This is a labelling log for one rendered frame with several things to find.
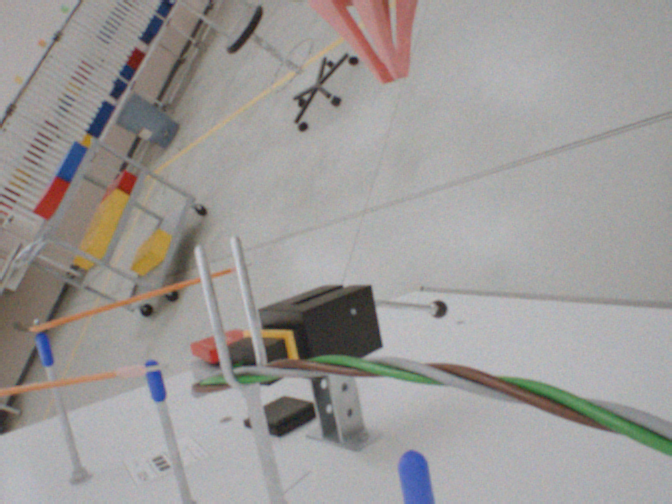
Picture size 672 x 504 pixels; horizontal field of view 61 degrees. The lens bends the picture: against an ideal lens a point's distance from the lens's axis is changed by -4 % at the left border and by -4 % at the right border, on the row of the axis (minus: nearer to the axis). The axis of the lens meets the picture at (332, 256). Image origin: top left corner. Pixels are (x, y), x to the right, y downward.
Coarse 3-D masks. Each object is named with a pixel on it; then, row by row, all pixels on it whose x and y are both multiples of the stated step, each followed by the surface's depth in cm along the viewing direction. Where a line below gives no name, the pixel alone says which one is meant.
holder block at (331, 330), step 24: (336, 288) 37; (360, 288) 35; (264, 312) 34; (288, 312) 32; (312, 312) 32; (336, 312) 33; (360, 312) 34; (312, 336) 32; (336, 336) 33; (360, 336) 34
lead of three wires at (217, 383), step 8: (232, 368) 30; (240, 368) 22; (248, 368) 22; (216, 376) 23; (240, 376) 22; (248, 376) 22; (200, 384) 25; (208, 384) 24; (216, 384) 23; (224, 384) 23; (192, 392) 26; (200, 392) 24; (208, 392) 24; (216, 392) 23
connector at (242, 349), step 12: (300, 336) 32; (228, 348) 31; (240, 348) 31; (252, 348) 30; (276, 348) 30; (300, 348) 32; (240, 360) 31; (252, 360) 30; (276, 360) 30; (264, 384) 30
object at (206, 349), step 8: (232, 336) 53; (240, 336) 53; (192, 344) 53; (200, 344) 52; (208, 344) 52; (192, 352) 53; (200, 352) 52; (208, 352) 50; (216, 352) 50; (208, 360) 50; (216, 360) 50
